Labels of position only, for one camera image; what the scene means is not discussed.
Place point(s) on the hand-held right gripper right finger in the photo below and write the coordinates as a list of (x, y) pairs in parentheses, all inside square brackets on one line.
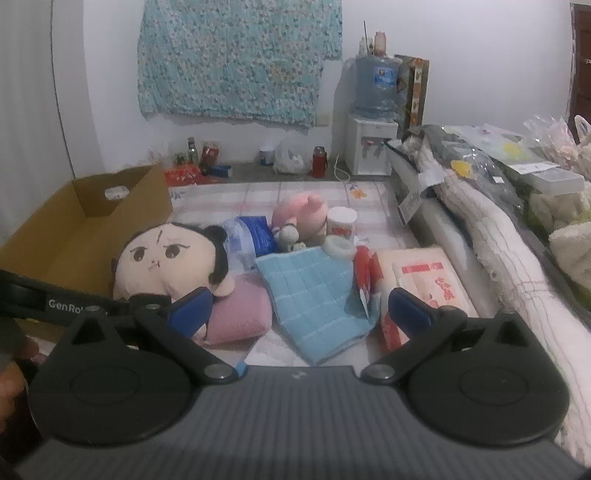
[(408, 307)]

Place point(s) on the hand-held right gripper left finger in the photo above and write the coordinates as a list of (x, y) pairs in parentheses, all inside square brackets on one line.
[(191, 307)]

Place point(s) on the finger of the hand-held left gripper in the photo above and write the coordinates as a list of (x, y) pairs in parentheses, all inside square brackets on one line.
[(147, 302)]

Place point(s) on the big-head black-haired plush doll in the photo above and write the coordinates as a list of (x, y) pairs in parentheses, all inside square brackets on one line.
[(161, 263)]

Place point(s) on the pink towel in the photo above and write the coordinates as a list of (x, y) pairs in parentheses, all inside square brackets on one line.
[(240, 309)]

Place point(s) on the red white toothpaste tube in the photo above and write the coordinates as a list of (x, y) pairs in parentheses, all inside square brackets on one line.
[(367, 272)]

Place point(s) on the brown cardboard box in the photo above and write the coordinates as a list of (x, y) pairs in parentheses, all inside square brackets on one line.
[(41, 240)]

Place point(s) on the blue dotted wipes pack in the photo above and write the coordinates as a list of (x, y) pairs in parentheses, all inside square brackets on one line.
[(256, 235)]

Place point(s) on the white tape roll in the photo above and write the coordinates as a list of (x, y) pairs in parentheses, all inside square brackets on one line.
[(330, 248)]

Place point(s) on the blue towel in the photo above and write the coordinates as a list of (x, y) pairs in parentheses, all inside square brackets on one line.
[(309, 300)]

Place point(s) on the floral scrunchie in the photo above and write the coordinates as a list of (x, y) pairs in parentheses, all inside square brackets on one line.
[(300, 247)]

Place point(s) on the pink plush toy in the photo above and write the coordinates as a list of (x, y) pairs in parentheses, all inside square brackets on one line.
[(304, 214)]

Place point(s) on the person's left hand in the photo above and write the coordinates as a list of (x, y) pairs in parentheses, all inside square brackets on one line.
[(14, 383)]

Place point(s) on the beige wet wipes pack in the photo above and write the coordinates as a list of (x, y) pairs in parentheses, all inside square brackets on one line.
[(429, 277)]

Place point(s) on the grey plastic tub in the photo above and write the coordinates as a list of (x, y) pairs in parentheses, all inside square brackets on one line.
[(438, 221)]

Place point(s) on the white paper tag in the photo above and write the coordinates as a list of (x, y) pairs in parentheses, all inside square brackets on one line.
[(411, 203)]

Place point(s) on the white red paper cup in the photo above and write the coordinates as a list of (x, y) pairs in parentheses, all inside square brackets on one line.
[(341, 224)]

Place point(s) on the white knit blanket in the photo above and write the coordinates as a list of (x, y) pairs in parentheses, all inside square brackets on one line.
[(508, 258)]

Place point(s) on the red snack packet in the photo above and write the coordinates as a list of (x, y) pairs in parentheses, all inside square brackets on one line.
[(182, 175)]

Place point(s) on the small blue box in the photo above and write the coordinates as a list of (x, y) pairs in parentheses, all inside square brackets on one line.
[(220, 171)]

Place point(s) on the green glass bottle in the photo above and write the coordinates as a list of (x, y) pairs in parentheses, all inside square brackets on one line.
[(192, 150)]

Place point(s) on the white water dispenser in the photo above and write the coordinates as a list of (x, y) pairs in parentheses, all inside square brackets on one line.
[(369, 147)]

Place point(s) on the dark plastic bag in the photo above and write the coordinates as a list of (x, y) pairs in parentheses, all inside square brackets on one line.
[(443, 143)]

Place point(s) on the white blue mug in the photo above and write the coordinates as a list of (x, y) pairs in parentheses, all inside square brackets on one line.
[(267, 156)]

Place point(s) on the red thermos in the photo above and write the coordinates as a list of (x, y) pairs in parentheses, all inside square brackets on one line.
[(319, 164)]

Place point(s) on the white fluffy towel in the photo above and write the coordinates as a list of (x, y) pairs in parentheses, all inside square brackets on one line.
[(572, 249)]

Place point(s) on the white plastic bag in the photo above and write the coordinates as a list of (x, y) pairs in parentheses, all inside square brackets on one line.
[(291, 159)]

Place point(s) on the white plastic case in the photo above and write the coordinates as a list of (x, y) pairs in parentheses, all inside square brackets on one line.
[(554, 180)]

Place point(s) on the colourful printed board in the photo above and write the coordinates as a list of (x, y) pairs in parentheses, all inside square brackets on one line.
[(413, 92)]

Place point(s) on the clear plastic bag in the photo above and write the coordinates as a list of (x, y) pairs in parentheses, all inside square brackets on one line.
[(549, 138)]

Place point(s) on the blue water jug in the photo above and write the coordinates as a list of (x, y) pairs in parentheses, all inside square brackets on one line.
[(376, 87)]

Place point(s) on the floral teal hanging cloth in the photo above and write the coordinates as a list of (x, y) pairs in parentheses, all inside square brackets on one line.
[(231, 60)]

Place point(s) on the beige bottle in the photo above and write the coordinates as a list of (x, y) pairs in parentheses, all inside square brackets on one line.
[(380, 44)]

